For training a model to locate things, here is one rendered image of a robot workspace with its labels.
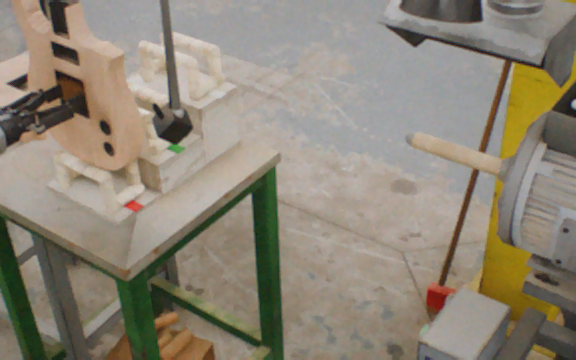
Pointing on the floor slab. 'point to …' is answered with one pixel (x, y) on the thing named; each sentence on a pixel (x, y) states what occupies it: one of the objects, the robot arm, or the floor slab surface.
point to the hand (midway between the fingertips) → (70, 94)
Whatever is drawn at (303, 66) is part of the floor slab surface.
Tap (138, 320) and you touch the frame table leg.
